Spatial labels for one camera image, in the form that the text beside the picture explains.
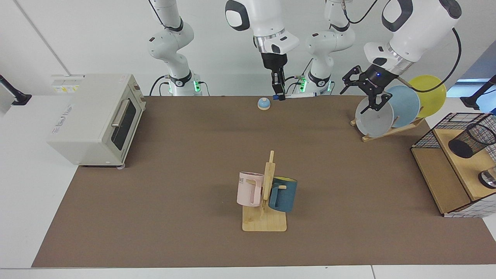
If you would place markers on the brown table cloth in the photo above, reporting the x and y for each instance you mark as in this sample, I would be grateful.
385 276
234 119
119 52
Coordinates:
193 232

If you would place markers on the wooden cup stand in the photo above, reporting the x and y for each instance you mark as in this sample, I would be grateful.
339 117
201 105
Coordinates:
267 223

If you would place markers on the pink cup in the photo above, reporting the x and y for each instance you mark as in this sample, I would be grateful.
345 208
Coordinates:
246 192

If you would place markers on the black camera stand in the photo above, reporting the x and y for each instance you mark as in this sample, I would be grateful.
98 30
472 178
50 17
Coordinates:
478 95
13 95

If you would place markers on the pale toaster oven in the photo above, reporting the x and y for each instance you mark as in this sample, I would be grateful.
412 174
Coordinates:
89 124

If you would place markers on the white marker with blue cap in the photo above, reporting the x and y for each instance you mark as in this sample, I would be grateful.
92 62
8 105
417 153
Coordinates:
298 95

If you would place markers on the wooden plate rack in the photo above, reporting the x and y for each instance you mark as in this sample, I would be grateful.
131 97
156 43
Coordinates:
387 133

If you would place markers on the yellow plate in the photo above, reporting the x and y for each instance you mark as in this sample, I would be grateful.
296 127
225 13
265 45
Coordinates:
430 97

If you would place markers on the white box with yellow labels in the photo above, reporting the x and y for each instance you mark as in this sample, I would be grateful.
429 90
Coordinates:
68 83

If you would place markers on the grey plate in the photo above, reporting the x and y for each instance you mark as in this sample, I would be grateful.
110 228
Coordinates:
374 122

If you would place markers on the small blue round thing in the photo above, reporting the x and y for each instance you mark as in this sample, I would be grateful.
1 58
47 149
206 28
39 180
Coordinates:
264 103

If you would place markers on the black mesh pen holder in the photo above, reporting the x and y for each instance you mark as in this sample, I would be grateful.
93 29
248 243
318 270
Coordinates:
465 145

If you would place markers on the light blue plate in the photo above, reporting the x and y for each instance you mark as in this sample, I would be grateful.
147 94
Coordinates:
407 104

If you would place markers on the dark teal cup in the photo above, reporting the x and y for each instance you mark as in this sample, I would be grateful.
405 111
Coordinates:
285 197

